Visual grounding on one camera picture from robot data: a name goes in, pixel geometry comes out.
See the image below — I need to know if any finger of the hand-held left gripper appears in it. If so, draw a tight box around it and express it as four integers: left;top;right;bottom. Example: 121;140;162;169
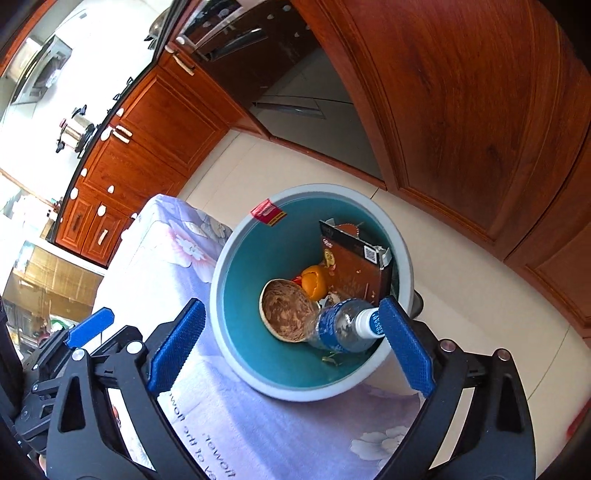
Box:
90;325;144;370
64;308;116;349

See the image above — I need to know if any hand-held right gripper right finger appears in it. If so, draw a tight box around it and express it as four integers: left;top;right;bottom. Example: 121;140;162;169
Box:
379;295;536;480

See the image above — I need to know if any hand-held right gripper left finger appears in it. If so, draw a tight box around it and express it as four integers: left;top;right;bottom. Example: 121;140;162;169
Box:
46;298;206;480

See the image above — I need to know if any clear plastic bottle blue label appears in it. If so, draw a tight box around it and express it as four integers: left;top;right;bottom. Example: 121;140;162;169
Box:
305;298;386;354

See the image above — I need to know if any teal bin with white rim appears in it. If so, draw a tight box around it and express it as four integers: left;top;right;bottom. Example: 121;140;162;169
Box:
210;184;416;401

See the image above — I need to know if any brown cardboard box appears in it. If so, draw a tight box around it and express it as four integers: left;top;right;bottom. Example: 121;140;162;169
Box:
318;219;393;305

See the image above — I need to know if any lilac floral printed tablecloth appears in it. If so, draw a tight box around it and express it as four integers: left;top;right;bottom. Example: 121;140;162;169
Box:
90;194;426;480

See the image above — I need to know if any wooden cabinet with small drawers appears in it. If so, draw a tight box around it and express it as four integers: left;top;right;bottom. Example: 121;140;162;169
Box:
53;194;137;270

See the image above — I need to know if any orange peel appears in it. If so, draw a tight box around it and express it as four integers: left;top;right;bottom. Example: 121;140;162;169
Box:
291;264;333;301

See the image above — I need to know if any row of white cabinet locks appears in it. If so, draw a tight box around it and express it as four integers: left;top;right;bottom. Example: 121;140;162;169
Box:
69;108;139;221

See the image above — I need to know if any red label sticker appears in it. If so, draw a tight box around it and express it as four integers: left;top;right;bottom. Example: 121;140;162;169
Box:
250;199;287;227

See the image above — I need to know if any wide wooden cabinet door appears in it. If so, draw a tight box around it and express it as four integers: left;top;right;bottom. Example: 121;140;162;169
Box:
76;127;190;210

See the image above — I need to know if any steel cooking pot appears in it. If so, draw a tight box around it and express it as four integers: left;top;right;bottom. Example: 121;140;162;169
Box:
55;105;100;154

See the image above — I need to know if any narrow wooden cabinet door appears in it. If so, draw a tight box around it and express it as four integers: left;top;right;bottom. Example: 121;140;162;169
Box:
117;55;269;181

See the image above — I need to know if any tall wooden cabinet door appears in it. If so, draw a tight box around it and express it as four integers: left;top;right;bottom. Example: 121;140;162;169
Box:
291;0;591;245

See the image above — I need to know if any steel range hood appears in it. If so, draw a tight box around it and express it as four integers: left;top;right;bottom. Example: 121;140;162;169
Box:
9;34;75;108

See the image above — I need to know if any black built-in oven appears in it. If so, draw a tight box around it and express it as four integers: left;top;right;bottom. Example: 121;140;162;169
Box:
178;0;386;181

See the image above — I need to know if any dark pan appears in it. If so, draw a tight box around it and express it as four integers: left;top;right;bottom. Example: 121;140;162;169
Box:
146;10;173;48

